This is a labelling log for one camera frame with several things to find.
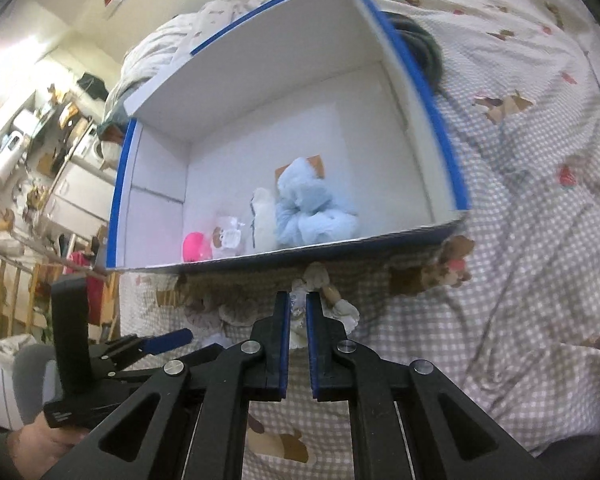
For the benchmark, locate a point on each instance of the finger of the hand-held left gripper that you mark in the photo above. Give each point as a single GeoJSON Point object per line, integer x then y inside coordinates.
{"type": "Point", "coordinates": [170, 338]}

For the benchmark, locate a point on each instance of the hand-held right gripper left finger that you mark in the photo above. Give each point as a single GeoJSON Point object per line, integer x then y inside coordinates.
{"type": "Point", "coordinates": [282, 345]}

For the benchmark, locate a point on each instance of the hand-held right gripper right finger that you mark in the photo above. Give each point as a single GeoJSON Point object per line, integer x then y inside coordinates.
{"type": "Point", "coordinates": [312, 345]}

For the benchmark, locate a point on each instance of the white lace cloth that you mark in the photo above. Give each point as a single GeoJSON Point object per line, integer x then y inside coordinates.
{"type": "Point", "coordinates": [330, 305]}
{"type": "Point", "coordinates": [220, 310]}

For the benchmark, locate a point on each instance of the pink soft item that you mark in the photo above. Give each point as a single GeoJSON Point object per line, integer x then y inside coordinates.
{"type": "Point", "coordinates": [196, 247]}

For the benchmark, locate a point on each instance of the clear plastic cup toy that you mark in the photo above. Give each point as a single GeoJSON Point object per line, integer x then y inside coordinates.
{"type": "Point", "coordinates": [227, 237]}

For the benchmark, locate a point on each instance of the white plush ball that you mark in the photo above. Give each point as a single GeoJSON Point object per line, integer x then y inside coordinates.
{"type": "Point", "coordinates": [264, 220]}

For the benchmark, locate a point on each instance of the light blue plush toy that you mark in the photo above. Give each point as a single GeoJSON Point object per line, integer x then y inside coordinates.
{"type": "Point", "coordinates": [310, 205]}

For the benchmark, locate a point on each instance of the blue cardboard box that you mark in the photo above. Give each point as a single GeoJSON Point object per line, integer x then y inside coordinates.
{"type": "Point", "coordinates": [300, 135]}

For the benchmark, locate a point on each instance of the person's left hand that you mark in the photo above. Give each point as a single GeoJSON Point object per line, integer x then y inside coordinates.
{"type": "Point", "coordinates": [35, 447]}

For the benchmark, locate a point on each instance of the white kitchen base cabinet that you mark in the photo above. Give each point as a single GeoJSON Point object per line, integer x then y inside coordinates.
{"type": "Point", "coordinates": [80, 200]}

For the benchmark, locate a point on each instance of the white washing machine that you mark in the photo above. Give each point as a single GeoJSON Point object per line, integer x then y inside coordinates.
{"type": "Point", "coordinates": [97, 152]}

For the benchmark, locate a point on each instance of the black hanging bag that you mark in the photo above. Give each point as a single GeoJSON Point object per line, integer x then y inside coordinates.
{"type": "Point", "coordinates": [92, 85]}

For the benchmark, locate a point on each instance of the dark cloth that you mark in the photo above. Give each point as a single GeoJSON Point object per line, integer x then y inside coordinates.
{"type": "Point", "coordinates": [425, 50]}

